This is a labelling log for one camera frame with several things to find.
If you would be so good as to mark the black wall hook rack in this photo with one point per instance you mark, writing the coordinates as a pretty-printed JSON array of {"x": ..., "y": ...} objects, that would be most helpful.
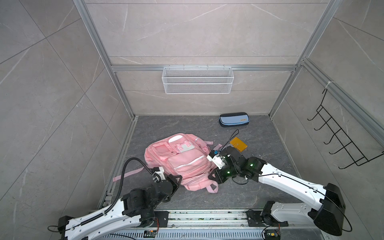
[{"x": 347, "y": 145}]

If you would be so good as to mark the pink school backpack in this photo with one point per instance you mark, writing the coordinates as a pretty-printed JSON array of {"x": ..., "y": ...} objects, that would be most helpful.
[{"x": 184, "y": 155}]

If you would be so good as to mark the blue pencil case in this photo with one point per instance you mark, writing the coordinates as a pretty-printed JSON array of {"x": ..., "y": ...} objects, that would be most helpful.
[{"x": 234, "y": 119}]

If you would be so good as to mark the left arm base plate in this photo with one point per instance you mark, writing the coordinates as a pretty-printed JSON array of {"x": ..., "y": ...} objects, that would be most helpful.
[{"x": 161, "y": 219}]

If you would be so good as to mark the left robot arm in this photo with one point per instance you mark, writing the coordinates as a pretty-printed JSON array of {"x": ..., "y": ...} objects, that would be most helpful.
[{"x": 135, "y": 209}]

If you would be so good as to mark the white wire mesh basket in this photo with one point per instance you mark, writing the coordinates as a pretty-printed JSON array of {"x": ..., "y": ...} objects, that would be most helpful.
[{"x": 197, "y": 80}]

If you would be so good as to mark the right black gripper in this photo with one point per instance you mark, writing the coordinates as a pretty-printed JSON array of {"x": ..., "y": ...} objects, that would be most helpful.
[{"x": 218, "y": 177}]

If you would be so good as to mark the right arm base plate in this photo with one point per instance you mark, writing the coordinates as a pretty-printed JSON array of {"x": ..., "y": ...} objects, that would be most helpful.
[{"x": 262, "y": 219}]

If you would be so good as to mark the aluminium mounting rail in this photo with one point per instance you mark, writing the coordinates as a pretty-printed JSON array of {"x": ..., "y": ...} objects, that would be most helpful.
[{"x": 207, "y": 219}]

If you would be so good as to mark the yellow card wallet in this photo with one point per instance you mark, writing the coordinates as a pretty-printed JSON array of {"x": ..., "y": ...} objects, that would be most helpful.
[{"x": 238, "y": 144}]

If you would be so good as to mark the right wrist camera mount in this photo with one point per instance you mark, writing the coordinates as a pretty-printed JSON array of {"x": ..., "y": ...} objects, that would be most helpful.
[{"x": 214, "y": 157}]

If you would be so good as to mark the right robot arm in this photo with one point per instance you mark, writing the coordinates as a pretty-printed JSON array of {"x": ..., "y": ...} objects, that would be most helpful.
[{"x": 322, "y": 205}]

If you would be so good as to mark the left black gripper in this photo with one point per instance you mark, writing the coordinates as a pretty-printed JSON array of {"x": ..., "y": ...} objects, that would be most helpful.
[{"x": 175, "y": 184}]

